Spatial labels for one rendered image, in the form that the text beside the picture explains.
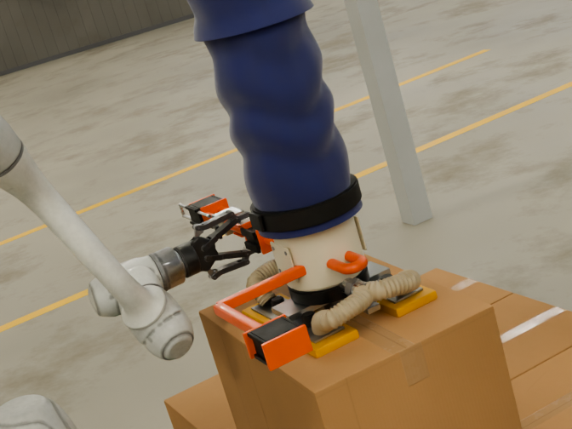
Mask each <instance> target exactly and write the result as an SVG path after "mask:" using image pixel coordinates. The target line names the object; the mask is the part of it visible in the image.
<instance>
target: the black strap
mask: <svg viewBox="0 0 572 429"><path fill-rule="evenodd" d="M350 181H351V184H350V186H349V187H348V188H347V189H345V190H344V191H343V192H341V193H340V194H338V195H337V196H335V197H332V198H330V199H328V200H325V201H323V202H321V203H316V204H314V205H311V206H308V207H305V208H300V209H291V210H286V211H277V212H271V211H260V210H258V209H257V208H256V207H255V206H254V205H253V203H251V205H250V212H251V213H249V219H250V222H251V225H252V228H253V229H255V230H257V231H260V232H290V231H296V230H300V229H304V228H307V227H311V226H316V225H319V224H322V223H324V222H327V221H329V220H332V219H334V218H336V217H338V216H341V215H343V214H344V213H346V212H348V211H349V210H351V209H352V208H354V207H355V206H356V205H357V204H358V203H359V201H360V200H361V197H362V193H361V190H360V186H359V183H358V178H357V176H355V175H354V174H350Z"/></svg>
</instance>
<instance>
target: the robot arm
mask: <svg viewBox="0 0 572 429"><path fill-rule="evenodd" d="M0 188H2V189H3V190H5V191H6V192H8V193H9V194H11V195H12V196H14V197H16V198H17V199H19V200H20V201H21V202H22V203H23V204H24V205H25V206H26V207H28V208H29V209H30V210H31V211H32V212H33V213H34V214H35V215H36V216H37V217H38V218H39V219H40V220H41V221H42V222H43V223H44V224H45V225H46V226H47V227H48V228H49V229H50V230H51V231H52V232H53V234H54V235H55V236H56V237H57V238H58V239H59V240H60V241H61V242H62V243H63V244H64V245H65V246H66V247H67V248H68V249H69V250H70V251H71V252H72V253H73V254H74V255H75V256H76V257H77V258H78V259H79V260H80V261H81V262H82V263H83V264H84V265H85V266H86V268H87V269H88V270H89V271H90V272H91V273H92V274H93V275H94V276H95V278H94V279H93V280H92V281H91V282H90V283H89V288H88V295H89V300H90V303H91V305H92V307H93V308H94V309H95V311H96V312H97V314H98V315H99V316H102V317H116V316H119V315H122V319H123V322H124V323H125V324H126V326H127V327H128V328H129V330H130V331H131V332H132V334H133V335H134V337H135V338H136V340H137V341H139V343H140V344H142V345H143V346H144V347H145V348H146V349H147V350H148V351H149V352H150V353H151V354H153V355H154V356H156V357H158V358H161V359H163V360H168V361H169V360H174V359H177V358H181V357H182V356H184V355H185V354H186V353H187V352H188V351H189V350H190V348H191V346H192V343H193V340H194V333H193V328H192V323H191V321H190V319H189V317H188V316H187V315H186V313H185V312H184V310H183V309H182V308H181V307H180V305H179V303H178V302H177V301H176V300H175V298H174V297H173V296H172V295H171V294H170V293H169V292H167V291H168V290H169V289H172V288H174V287H176V286H178V285H181V284H183V283H184V282H185V280H186V278H188V277H191V276H193V275H195V274H198V273H199V272H207V273H208V275H209V278H211V279H213V280H216V279H217V278H218V277H220V276H221V275H222V274H225V273H228V272H231V271H234V270H236V269H238V268H240V267H243V266H246V265H248V264H249V263H250V261H249V257H250V256H251V255H252V254H254V253H255V252H254V251H251V250H249V249H246V247H245V246H243V248H244V249H245V250H244V249H243V250H236V251H227V252H219V253H218V252H217V250H216V249H215V243H216V242H217V241H218V240H219V239H220V238H221V237H222V236H223V235H224V234H226V233H227V232H228V231H229V230H230V229H232V228H233V227H234V226H235V225H236V224H240V225H242V224H244V223H246V222H249V221H250V219H249V213H250V212H249V211H245V212H242V213H241V214H238V215H235V213H234V212H232V211H230V210H227V211H225V212H223V213H221V214H218V215H216V216H215V217H213V218H211V219H209V220H206V221H205V222H203V223H200V224H194V225H192V229H194V237H193V238H192V239H191V240H190V241H188V242H186V243H183V244H181V245H178V246H176V247H174V248H173V249H172V248H170V247H166V248H164V249H160V250H158V251H157V252H155V253H151V254H149V255H147V256H144V257H140V258H133V259H131V260H126V261H125V262H122V263H119V262H118V261H117V259H116V258H115V257H114V256H113V255H112V253H111V252H110V251H109V250H108V249H107V248H106V246H105V245H104V244H103V243H102V242H101V241H100V240H99V239H98V238H97V237H96V236H95V234H94V233H93V232H92V231H91V230H90V228H89V227H88V226H87V225H86V224H85V223H84V221H83V220H82V219H81V218H80V217H79V215H78V214H77V213H76V212H75V211H74V210H73V208H72V207H71V206H70V205H69V204H68V203H67V202H66V200H65V199H64V198H63V197H62V196H61V195H60V194H59V193H58V192H57V191H56V190H55V189H54V187H53V186H52V185H51V184H50V183H49V181H48V180H47V179H46V177H45V176H44V175H43V173H42V171H41V170H40V169H39V167H38V166H37V165H36V163H35V162H34V160H33V159H32V157H31V155H30V153H29V152H28V151H27V149H26V147H25V145H24V143H23V142H22V141H21V140H20V138H19V137H18V136H17V134H16V133H15V132H14V131H13V129H12V128H11V127H10V125H9V124H8V123H7V122H6V121H5V120H4V118H3V117H2V116H1V115H0ZM228 219H229V220H228ZM225 220H226V222H225V223H224V224H222V225H221V226H220V227H219V228H218V229H216V230H215V231H214V232H213V233H211V234H209V235H208V236H207V237H200V234H202V233H203V232H204V230H208V229H209V228H211V227H213V226H216V225H218V224H220V223H221V222H223V221H225ZM241 257H242V259H240V260H235V261H233V262H231V263H228V264H226V265H223V266H220V267H217V268H212V269H210V268H211V267H212V265H213V264H214V263H215V261H216V260H225V259H233V258H241ZM0 429H77V428H76V426H75V424H74V423H73V421H72V419H71V418H70V417H69V415H68V414H67V413H66V412H65V410H63V408H61V406H59V404H57V403H56V402H55V401H54V400H52V399H50V398H46V397H44V396H41V395H35V394H32V395H25V396H21V397H17V398H14V399H11V400H9V401H8V402H6V403H4V404H3V405H2V406H0Z"/></svg>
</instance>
